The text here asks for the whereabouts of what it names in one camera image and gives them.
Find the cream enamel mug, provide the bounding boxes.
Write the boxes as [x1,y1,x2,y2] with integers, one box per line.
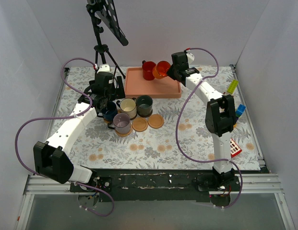
[116,98,137,120]

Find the orange mug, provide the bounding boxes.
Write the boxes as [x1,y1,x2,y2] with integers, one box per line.
[152,61,171,79]

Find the dark blue mug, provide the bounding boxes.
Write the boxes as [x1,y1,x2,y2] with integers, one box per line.
[97,102,118,122]

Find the dark green mug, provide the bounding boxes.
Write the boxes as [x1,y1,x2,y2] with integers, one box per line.
[136,95,153,117]

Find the grey lilac mug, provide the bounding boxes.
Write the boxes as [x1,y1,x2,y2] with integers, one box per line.
[108,113,131,135]

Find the red mug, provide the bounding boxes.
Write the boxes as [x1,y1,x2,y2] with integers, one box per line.
[142,60,156,81]

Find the light wooden coaster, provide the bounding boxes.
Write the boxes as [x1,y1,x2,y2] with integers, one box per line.
[148,114,164,129]
[132,117,148,132]

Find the woven cork coaster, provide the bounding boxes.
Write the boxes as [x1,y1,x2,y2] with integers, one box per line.
[115,127,133,137]

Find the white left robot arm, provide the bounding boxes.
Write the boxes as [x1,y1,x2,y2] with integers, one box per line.
[33,64,125,192]

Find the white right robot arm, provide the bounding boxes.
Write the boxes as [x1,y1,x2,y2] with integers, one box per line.
[167,48,236,191]

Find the pink serving tray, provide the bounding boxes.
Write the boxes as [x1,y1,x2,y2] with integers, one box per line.
[124,67,182,99]

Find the toy brick car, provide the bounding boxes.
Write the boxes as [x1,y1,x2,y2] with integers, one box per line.
[224,80,238,95]

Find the floral table mat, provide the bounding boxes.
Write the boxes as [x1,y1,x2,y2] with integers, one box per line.
[57,67,260,171]

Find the blue green toy bricks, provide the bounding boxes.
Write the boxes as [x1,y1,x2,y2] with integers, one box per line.
[234,104,246,127]

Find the black music stand tripod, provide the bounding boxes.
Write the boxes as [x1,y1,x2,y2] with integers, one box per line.
[85,0,129,80]

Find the red toy brick window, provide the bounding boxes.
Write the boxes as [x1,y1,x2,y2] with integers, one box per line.
[230,138,242,158]

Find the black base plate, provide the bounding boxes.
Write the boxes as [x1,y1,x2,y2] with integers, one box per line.
[65,169,266,206]

